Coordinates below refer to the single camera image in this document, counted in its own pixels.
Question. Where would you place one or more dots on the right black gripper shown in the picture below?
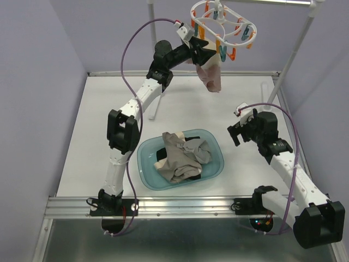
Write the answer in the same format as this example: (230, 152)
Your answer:
(242, 130)

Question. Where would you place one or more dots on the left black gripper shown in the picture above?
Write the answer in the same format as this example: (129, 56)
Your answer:
(194, 51)

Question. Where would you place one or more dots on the pink underwear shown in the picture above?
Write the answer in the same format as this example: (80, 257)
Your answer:
(210, 73)

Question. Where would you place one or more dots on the black underwear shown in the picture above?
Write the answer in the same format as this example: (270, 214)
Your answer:
(161, 154)

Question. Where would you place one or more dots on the dark grey underwear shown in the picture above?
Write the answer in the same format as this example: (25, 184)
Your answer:
(196, 149)

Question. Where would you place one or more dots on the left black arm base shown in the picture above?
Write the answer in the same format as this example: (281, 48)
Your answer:
(111, 210)

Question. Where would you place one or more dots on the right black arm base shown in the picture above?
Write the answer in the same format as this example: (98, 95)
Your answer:
(261, 219)

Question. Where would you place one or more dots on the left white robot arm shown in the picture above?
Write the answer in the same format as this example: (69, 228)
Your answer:
(124, 126)

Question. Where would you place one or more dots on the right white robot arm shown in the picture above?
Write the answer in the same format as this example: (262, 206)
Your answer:
(313, 217)

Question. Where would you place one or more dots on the white clip hanger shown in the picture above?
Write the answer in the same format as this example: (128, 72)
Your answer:
(229, 31)

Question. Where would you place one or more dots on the teal plastic basin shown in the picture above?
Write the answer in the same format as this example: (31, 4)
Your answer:
(147, 156)

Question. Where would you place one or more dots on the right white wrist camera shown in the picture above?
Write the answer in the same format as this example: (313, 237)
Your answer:
(243, 110)

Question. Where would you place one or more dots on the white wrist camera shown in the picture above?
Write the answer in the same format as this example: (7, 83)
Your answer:
(243, 110)
(184, 31)

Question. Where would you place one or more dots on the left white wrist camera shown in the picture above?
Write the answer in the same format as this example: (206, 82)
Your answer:
(184, 31)

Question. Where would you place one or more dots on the aluminium mounting rail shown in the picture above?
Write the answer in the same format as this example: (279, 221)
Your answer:
(161, 207)

